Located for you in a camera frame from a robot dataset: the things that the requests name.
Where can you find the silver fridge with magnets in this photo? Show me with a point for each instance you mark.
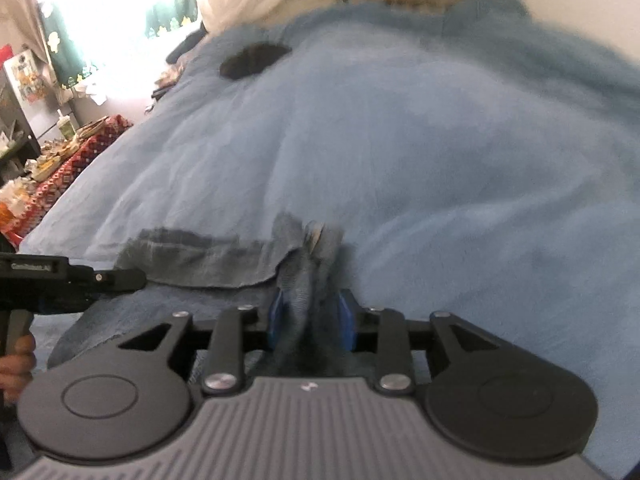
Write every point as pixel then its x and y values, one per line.
pixel 30 110

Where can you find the blue denim shorts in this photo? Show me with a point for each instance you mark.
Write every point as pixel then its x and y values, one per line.
pixel 200 260

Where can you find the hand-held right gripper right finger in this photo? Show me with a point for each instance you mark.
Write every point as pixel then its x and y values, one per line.
pixel 347 320

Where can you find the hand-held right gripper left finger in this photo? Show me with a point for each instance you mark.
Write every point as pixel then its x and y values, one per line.
pixel 275 320

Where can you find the dark blue pillow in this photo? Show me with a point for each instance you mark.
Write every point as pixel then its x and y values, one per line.
pixel 187 45

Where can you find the person's left hand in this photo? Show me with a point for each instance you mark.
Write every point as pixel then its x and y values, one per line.
pixel 17 365

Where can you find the dark cluttered shelf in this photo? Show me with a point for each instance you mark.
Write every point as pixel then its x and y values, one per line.
pixel 15 155

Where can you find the dark wooden nightstand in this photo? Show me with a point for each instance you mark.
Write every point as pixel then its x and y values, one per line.
pixel 160 91

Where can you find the black furry lump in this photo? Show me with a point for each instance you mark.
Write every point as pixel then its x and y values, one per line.
pixel 252 60

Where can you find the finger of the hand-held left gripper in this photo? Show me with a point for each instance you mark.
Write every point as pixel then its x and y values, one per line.
pixel 125 280

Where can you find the blue fleece blanket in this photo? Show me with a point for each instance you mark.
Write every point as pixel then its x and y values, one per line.
pixel 400 160

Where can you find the green patterned curtain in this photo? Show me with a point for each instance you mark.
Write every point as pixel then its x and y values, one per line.
pixel 60 40

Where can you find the green drink cup with straw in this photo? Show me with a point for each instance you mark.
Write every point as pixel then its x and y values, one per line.
pixel 66 127

